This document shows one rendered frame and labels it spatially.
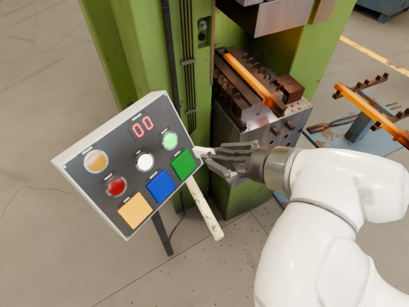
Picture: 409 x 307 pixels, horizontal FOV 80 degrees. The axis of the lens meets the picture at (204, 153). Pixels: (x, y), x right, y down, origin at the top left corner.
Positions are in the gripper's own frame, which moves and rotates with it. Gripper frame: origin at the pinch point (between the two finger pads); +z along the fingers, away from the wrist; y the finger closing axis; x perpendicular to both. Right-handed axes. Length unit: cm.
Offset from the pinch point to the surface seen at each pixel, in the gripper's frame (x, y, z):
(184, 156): -4.8, 1.7, 13.3
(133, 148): 7.4, -10.3, 14.3
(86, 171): 10.1, -22.9, 14.4
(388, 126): -32, 63, -25
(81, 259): -69, -47, 110
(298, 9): 18, 49, -6
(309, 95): -34, 93, 17
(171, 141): 2.0, 0.4, 13.7
